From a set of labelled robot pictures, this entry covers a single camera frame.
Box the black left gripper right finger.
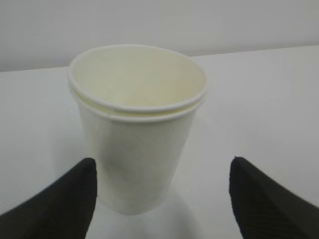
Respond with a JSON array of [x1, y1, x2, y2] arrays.
[[229, 157, 319, 239]]

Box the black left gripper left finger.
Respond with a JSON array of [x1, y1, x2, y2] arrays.
[[0, 158, 97, 239]]

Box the white paper cup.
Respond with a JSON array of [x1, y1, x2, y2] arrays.
[[68, 44, 208, 215]]

